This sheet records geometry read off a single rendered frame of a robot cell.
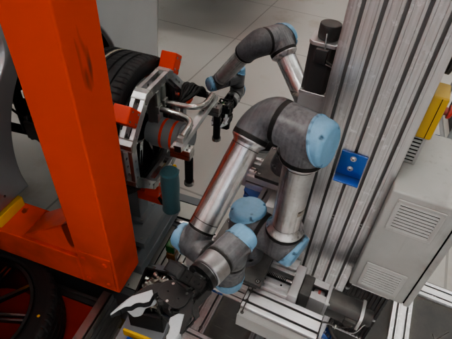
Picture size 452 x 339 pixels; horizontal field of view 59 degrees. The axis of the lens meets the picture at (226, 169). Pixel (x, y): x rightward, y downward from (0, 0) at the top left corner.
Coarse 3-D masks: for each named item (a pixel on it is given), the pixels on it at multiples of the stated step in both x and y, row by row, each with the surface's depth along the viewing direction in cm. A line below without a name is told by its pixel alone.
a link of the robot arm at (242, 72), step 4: (244, 68) 203; (240, 72) 202; (244, 72) 204; (236, 76) 203; (240, 76) 203; (244, 76) 206; (232, 80) 202; (236, 80) 203; (240, 80) 205; (244, 80) 208; (232, 84) 204; (236, 84) 206; (240, 84) 207; (236, 88) 208; (240, 88) 208
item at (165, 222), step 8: (168, 216) 240; (176, 216) 246; (160, 224) 235; (168, 224) 235; (160, 232) 231; (152, 240) 226; (160, 240) 229; (152, 248) 220; (144, 256) 218; (152, 256) 223; (144, 264) 214; (136, 272) 216
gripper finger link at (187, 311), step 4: (188, 304) 80; (192, 304) 80; (184, 308) 79; (188, 308) 79; (180, 312) 78; (184, 312) 78; (188, 312) 78; (184, 316) 78; (188, 316) 78; (184, 320) 77; (188, 320) 77; (184, 324) 76; (188, 324) 77; (184, 328) 76; (180, 332) 75
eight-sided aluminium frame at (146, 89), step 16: (144, 80) 167; (160, 80) 168; (176, 80) 185; (144, 96) 159; (176, 96) 201; (144, 112) 162; (128, 128) 162; (128, 144) 159; (128, 160) 169; (160, 160) 205; (128, 176) 173
